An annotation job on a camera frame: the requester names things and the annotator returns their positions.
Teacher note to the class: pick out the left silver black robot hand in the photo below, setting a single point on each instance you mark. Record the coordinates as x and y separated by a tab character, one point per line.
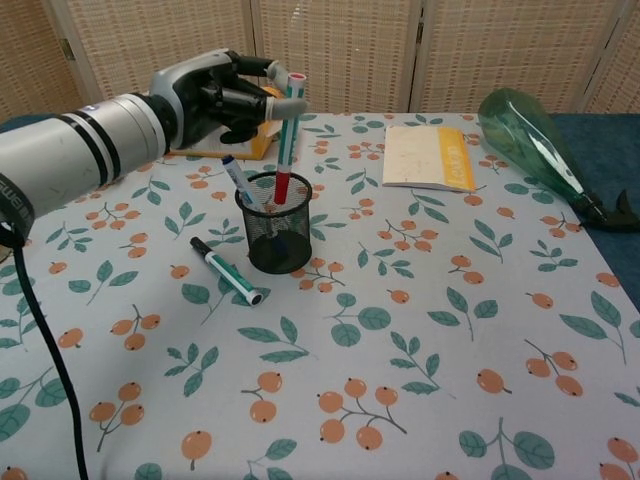
220	95

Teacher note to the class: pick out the blue capped pen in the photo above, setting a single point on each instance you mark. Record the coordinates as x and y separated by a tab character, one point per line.
237	175

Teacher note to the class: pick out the red cap marker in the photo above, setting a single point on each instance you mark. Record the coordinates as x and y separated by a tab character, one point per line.
287	145

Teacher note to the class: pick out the black cap marker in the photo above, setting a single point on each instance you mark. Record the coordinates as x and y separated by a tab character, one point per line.
227	272

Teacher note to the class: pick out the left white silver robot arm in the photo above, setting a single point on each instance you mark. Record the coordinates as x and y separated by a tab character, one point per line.
75	150

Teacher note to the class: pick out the black pen cup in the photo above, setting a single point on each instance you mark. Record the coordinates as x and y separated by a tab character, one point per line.
280	250

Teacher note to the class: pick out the yellow cat tissue pack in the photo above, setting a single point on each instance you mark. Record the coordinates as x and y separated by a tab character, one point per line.
260	147

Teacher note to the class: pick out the woven folding screen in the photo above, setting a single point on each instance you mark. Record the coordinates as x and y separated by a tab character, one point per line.
375	50

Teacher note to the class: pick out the white yellow notebook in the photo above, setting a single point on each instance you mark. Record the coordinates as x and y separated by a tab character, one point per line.
420	157

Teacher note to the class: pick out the floral leaf tablecloth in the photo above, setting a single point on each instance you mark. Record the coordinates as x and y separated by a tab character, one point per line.
400	325

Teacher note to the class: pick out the green spray bottle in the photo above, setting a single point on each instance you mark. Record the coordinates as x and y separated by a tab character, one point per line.
525	135

